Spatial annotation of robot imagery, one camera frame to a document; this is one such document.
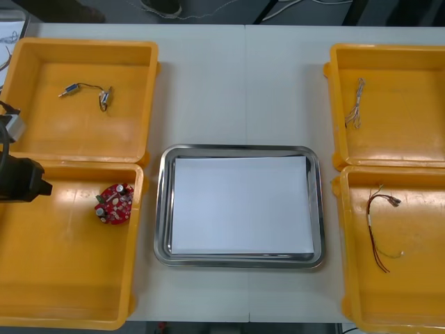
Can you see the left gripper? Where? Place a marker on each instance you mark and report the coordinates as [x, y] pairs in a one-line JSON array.
[[21, 181]]

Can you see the round red circuit board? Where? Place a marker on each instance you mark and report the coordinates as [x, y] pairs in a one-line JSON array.
[[114, 208]]

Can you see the blue label metal solenoid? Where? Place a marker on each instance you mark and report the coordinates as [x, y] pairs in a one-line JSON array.
[[71, 89]]

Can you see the steel tray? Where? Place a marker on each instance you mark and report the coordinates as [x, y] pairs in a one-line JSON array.
[[160, 208], [26, 28]]

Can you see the white paper sheet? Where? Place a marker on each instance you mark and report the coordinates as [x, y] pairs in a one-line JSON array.
[[243, 208]]

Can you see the yellow-orange plastic bin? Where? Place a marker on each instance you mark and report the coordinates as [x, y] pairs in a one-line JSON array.
[[69, 261], [400, 146], [87, 139], [410, 295]]

